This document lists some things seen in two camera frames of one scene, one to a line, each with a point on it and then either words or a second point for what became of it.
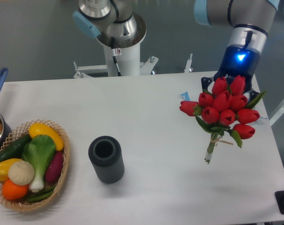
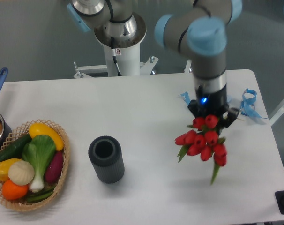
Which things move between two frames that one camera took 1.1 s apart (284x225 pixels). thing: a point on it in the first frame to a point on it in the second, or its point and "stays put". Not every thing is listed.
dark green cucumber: x=13 y=150 stays put
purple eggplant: x=53 y=170 stays put
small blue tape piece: x=185 y=96 stays put
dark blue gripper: x=239 y=60 to x=215 y=103
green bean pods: x=34 y=198 stays put
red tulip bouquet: x=225 y=109 to x=204 y=140
